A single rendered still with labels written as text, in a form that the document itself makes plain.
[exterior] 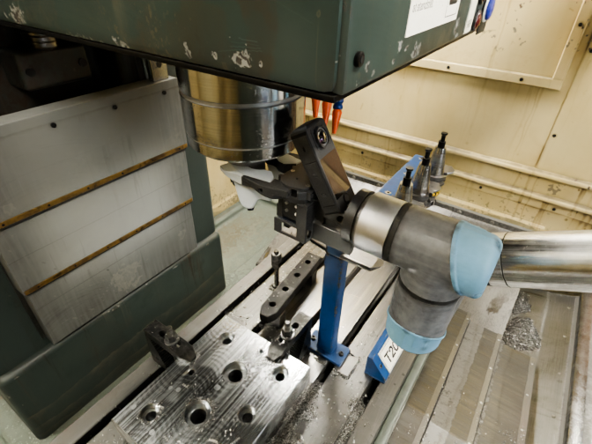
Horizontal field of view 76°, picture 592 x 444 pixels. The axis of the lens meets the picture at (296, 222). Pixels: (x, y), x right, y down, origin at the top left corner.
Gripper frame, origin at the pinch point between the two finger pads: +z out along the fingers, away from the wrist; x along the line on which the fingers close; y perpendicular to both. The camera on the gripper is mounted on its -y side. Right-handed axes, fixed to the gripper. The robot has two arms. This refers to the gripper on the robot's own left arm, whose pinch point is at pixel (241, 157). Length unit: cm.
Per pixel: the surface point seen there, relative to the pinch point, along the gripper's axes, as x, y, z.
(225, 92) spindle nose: -7.1, -11.9, -4.7
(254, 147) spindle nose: -5.4, -5.5, -7.0
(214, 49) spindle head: -12.5, -17.7, -9.0
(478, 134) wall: 101, 25, -17
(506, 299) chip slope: 76, 67, -45
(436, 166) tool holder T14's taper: 51, 17, -17
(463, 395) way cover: 32, 67, -43
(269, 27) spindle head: -12.5, -20.1, -14.9
